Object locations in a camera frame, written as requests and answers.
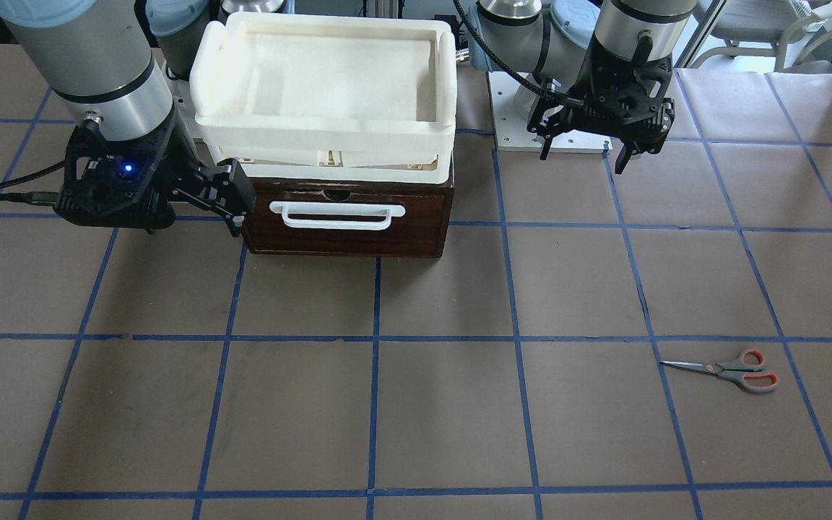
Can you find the white plastic tray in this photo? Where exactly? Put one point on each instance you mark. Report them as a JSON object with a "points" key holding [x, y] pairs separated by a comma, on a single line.
{"points": [[328, 98]]}

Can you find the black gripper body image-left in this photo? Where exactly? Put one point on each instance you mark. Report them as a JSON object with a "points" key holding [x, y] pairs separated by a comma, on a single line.
{"points": [[172, 162]]}

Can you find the left-image gripper black finger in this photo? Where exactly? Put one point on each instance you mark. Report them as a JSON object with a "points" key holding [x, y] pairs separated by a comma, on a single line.
{"points": [[223, 189]]}

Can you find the metal base plate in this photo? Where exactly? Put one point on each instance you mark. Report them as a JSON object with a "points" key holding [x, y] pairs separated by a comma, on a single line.
{"points": [[511, 106]]}

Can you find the grey orange handled scissors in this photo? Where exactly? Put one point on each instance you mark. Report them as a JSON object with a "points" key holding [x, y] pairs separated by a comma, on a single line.
{"points": [[746, 371]]}

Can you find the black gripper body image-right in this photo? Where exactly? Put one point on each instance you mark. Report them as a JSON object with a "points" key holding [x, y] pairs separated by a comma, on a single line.
{"points": [[660, 115]]}

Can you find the dark wooden drawer cabinet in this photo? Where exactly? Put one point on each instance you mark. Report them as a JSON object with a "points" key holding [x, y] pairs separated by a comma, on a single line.
{"points": [[347, 217]]}

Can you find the white chair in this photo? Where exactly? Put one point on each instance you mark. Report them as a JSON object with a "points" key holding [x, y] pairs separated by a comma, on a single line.
{"points": [[762, 28]]}

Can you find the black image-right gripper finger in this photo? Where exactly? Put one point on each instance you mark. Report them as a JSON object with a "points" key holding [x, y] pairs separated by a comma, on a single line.
{"points": [[547, 120], [628, 150]]}

